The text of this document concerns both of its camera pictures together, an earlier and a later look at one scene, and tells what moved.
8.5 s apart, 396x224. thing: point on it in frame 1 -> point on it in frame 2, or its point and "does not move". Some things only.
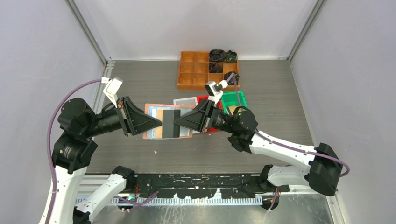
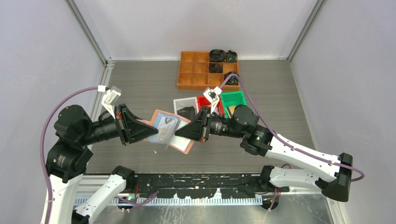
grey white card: x=184 y=131 -> x=179 y=142
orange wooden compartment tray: x=193 y=71 does not move
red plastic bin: x=219 y=105 does not move
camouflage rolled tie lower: x=231 y=81 does not move
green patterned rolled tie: x=231 y=57 does not move
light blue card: x=150 y=113 -> x=157 y=124
